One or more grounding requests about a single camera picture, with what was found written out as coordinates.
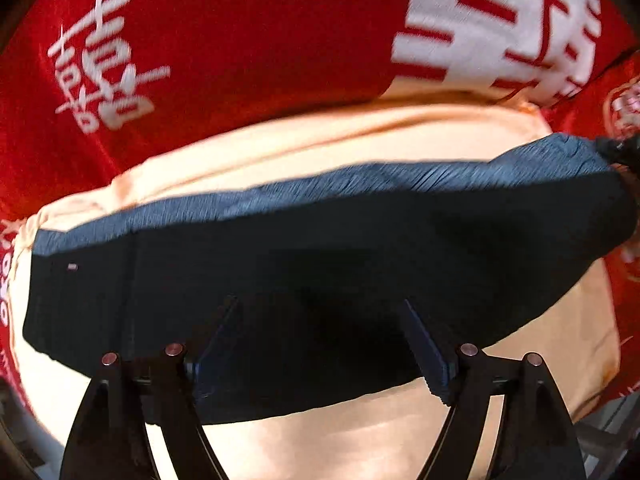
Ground red embroidered pillow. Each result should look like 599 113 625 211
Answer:
541 52 640 411

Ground black pants blue patterned trim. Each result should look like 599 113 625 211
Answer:
23 134 637 424

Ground red sofa cover white characters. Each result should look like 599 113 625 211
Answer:
0 0 640 411

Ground peach cushion cover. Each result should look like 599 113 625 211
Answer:
1 92 620 479

